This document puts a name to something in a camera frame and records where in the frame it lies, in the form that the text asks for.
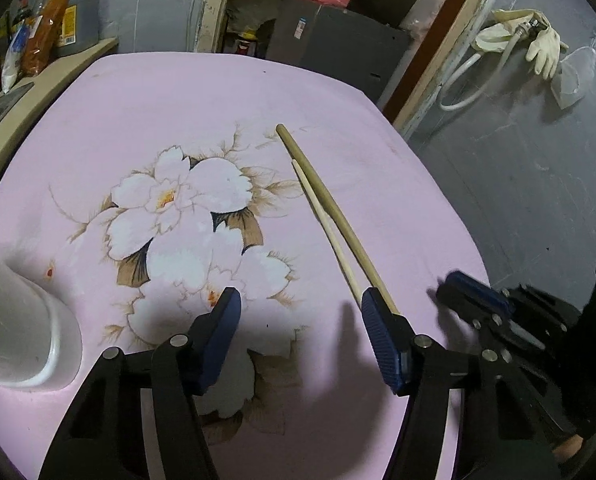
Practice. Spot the orange seasoning packet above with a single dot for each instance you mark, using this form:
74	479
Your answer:
45	35

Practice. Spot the large oil jug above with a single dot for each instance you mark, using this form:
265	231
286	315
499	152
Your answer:
80	20

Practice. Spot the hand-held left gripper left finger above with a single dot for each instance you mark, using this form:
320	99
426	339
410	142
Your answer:
222	340

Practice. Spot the cream rubber glove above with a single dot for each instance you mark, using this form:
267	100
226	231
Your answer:
548	52
503	27

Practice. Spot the dark bottle red cap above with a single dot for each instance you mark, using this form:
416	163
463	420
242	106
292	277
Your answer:
25	7

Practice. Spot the steel sink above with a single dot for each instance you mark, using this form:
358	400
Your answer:
2	110

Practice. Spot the thin wooden chopstick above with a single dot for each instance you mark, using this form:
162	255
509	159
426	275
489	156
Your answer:
328	230

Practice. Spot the wooden door frame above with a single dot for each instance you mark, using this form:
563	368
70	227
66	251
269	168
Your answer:
212	5

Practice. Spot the thick wooden chopstick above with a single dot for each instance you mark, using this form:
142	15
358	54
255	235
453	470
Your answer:
338	210

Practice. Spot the white plastic utensil holder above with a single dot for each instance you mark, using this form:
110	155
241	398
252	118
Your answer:
22	340

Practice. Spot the person's right hand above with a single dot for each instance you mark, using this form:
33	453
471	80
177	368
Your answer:
569	447

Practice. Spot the red and white canister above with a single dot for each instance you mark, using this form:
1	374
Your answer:
247	46

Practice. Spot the pink floral tablecloth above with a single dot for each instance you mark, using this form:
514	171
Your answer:
152	125

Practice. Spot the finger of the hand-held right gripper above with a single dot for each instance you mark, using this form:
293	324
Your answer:
543	310
473	292

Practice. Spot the black cabinet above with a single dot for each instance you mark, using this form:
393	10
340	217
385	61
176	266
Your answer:
338	45

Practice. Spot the clear plastic bag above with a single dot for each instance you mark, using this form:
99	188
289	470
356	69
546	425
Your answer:
573	77

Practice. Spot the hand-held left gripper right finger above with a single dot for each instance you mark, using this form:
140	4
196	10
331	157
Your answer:
383	345

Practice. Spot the white and blue packet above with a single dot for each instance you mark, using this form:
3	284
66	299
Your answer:
15	55

